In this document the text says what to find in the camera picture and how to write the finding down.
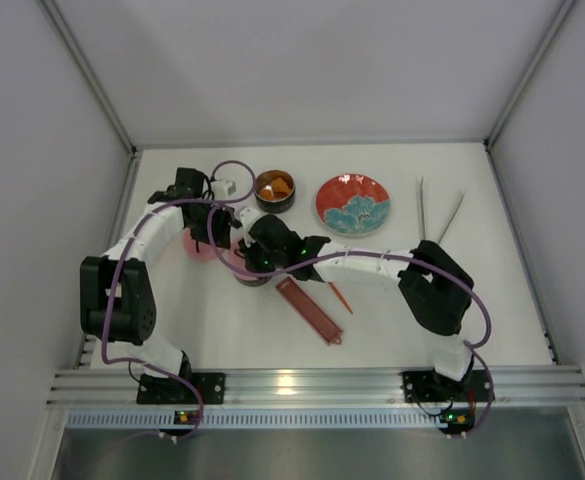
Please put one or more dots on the metal tongs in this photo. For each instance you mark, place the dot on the metal tongs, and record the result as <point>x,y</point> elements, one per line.
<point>422,213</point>

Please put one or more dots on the pink lid with black handle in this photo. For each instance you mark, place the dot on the pink lid with black handle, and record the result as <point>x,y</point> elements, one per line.
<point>236,259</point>
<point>197,250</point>

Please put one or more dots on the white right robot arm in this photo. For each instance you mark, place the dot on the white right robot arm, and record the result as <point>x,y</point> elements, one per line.
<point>435,288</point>

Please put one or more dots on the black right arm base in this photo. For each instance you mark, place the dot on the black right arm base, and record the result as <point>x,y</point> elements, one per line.
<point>427,386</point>

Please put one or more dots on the dark red cutlery tray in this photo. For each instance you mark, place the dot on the dark red cutlery tray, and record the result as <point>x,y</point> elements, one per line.
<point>310,311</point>

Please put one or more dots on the red patterned ceramic plate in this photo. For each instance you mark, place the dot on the red patterned ceramic plate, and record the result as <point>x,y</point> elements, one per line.
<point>352,205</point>

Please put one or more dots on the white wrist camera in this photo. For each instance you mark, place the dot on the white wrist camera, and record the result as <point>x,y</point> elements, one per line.
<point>223,189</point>
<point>248,216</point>

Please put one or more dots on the orange food pieces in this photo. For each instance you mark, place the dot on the orange food pieces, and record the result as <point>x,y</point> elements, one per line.
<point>274,188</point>

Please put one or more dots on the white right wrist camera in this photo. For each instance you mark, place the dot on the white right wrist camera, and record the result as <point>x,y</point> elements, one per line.
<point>248,216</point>

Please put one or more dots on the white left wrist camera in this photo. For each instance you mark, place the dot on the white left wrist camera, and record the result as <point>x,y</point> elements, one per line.
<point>223,189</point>

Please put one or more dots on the orange plastic fork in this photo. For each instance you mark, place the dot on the orange plastic fork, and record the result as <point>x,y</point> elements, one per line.
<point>341,297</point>

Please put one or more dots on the black steel lunch bowl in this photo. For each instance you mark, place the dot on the black steel lunch bowl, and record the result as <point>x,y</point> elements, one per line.
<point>276,207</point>
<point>251,281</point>

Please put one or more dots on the aluminium front rail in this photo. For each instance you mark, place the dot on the aluminium front rail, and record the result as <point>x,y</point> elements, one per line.
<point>379,388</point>

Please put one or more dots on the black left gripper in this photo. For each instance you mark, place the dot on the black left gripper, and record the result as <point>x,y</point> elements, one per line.
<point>217,227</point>

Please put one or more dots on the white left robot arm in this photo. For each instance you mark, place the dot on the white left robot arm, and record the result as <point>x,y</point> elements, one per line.
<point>117,303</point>

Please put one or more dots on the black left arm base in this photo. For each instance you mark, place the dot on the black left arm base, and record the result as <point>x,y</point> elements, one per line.
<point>167,391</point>

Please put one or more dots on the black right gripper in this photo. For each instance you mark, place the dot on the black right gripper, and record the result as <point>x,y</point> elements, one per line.
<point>251,257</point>

